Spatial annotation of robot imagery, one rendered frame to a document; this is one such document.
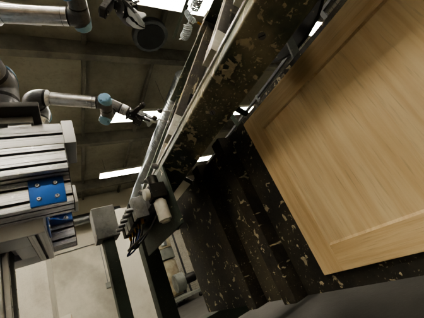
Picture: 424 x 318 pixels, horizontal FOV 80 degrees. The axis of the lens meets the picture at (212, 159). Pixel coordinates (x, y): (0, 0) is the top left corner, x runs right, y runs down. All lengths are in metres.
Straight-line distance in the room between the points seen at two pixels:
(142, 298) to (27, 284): 2.06
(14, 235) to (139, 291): 4.06
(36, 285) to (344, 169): 3.13
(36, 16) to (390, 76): 1.28
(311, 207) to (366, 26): 0.48
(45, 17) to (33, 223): 0.84
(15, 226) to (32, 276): 2.46
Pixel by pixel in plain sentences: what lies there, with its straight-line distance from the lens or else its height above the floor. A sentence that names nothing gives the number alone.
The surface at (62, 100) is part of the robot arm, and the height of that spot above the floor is 1.54.
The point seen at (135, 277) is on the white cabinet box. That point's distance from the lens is 4.92.
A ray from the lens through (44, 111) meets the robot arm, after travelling 1.84.
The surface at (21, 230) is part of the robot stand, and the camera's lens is 0.95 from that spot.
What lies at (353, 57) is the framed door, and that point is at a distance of 0.73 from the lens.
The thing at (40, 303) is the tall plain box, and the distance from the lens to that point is 3.36.
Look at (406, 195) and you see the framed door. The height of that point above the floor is 0.36.
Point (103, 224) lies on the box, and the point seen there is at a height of 0.83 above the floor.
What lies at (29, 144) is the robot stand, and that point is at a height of 0.91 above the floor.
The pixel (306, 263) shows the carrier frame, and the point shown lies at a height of 0.29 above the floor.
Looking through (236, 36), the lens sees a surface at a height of 0.81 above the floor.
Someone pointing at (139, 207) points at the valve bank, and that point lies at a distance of 1.09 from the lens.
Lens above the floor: 0.39
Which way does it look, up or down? 22 degrees up
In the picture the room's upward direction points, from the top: 24 degrees counter-clockwise
